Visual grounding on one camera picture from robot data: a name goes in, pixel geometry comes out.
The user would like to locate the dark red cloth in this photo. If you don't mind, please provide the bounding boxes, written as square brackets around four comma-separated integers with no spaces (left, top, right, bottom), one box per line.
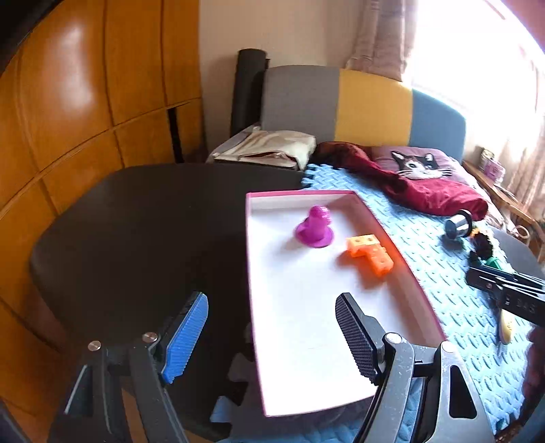
[317,142,489,221]

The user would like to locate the beige cloth bag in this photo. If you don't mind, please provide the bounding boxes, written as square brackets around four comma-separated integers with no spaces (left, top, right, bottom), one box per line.
[213,130,318,171]

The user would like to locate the purple cat print pillow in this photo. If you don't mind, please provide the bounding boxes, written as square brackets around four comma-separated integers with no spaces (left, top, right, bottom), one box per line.
[370,146,484,188]

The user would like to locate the silver metal cylinder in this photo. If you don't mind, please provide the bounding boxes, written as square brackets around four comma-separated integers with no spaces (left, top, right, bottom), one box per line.
[443,210,474,240]

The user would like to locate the wooden side table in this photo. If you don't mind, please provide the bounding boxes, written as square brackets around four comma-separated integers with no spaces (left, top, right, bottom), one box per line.
[464,159,541,248]

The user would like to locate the wooden wardrobe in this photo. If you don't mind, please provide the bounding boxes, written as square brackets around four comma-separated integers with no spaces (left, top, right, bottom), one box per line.
[0,0,205,427]

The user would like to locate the pink rimmed white box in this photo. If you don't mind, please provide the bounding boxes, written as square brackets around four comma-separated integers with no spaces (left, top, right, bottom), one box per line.
[246,190,447,418]

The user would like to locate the pink storage box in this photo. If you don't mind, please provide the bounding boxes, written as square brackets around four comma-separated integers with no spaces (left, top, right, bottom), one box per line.
[477,147,507,180]

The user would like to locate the grey yellow blue headboard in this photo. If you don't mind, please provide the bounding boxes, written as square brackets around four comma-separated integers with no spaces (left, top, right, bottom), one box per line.
[260,65,467,165]

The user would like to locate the orange plastic block toy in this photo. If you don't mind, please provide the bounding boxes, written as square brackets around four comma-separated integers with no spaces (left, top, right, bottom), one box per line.
[339,234,394,278]

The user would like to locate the black rolled mat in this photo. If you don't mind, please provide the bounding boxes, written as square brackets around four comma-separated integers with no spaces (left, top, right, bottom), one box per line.
[230,49,270,137]

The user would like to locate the purple plastic toy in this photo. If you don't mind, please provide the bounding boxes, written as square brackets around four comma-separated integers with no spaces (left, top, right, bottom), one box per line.
[295,205,334,248]

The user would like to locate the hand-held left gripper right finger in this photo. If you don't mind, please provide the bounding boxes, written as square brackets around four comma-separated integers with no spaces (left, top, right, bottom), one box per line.
[335,292,497,443]

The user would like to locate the person's right forearm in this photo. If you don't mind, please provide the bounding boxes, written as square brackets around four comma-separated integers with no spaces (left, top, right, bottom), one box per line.
[523,326,545,427]

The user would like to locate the dark spiky toy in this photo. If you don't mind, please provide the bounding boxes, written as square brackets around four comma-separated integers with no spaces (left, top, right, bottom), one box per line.
[470,230,495,256]

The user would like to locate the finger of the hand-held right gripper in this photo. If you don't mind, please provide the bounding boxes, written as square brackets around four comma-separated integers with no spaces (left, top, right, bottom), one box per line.
[468,265,545,287]
[465,275,504,299]

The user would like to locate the blue foam puzzle mat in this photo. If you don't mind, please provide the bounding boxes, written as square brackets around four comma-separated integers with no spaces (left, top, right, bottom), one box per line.
[211,164,537,443]

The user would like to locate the yellow plastic toy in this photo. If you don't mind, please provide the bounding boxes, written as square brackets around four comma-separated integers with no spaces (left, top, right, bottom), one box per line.
[498,310,516,345]

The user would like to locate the beige patterned curtain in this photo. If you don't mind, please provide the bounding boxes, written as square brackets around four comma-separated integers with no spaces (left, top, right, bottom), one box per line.
[345,0,420,81]

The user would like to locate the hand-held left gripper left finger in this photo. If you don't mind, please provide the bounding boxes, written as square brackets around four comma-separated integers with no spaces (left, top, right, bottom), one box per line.
[47,292,209,443]

